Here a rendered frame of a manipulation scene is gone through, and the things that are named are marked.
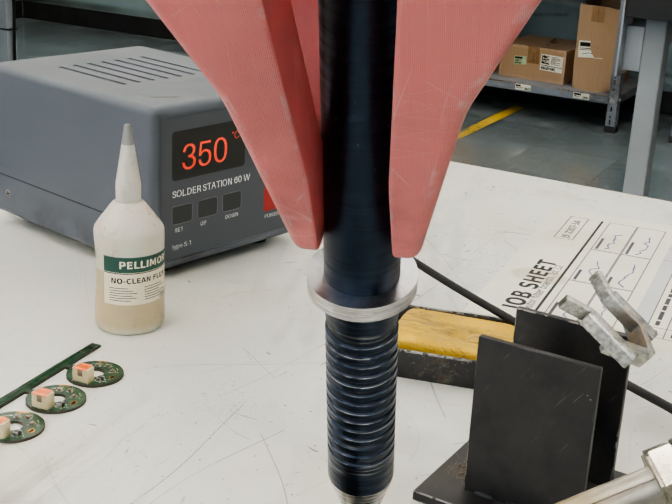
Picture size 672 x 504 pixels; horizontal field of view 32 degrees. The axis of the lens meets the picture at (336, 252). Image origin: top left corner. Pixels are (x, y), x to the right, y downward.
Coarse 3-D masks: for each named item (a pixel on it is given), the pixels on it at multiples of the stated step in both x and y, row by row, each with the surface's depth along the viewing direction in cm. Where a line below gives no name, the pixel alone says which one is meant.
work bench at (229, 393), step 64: (448, 192) 81; (512, 192) 82; (576, 192) 82; (0, 256) 65; (64, 256) 65; (256, 256) 67; (448, 256) 68; (0, 320) 56; (64, 320) 57; (192, 320) 58; (256, 320) 58; (320, 320) 58; (0, 384) 50; (64, 384) 50; (128, 384) 51; (192, 384) 51; (256, 384) 51; (320, 384) 51; (640, 384) 53; (0, 448) 45; (64, 448) 45; (128, 448) 45; (192, 448) 46; (256, 448) 46; (320, 448) 46; (448, 448) 47; (640, 448) 47
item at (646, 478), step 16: (656, 448) 22; (656, 464) 22; (624, 480) 23; (640, 480) 22; (656, 480) 22; (576, 496) 23; (592, 496) 23; (608, 496) 22; (624, 496) 22; (640, 496) 22; (656, 496) 22
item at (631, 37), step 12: (624, 0) 204; (624, 24) 206; (636, 24) 209; (624, 36) 208; (636, 36) 208; (624, 48) 209; (636, 48) 208; (624, 60) 210; (636, 60) 209; (624, 72) 213
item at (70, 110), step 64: (0, 64) 67; (64, 64) 68; (128, 64) 69; (192, 64) 70; (0, 128) 68; (64, 128) 64; (192, 128) 61; (0, 192) 70; (64, 192) 65; (192, 192) 62; (256, 192) 66; (192, 256) 63
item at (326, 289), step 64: (320, 0) 14; (384, 0) 13; (320, 64) 14; (384, 64) 14; (384, 128) 14; (384, 192) 15; (320, 256) 17; (384, 256) 16; (384, 320) 17; (384, 384) 17; (384, 448) 18
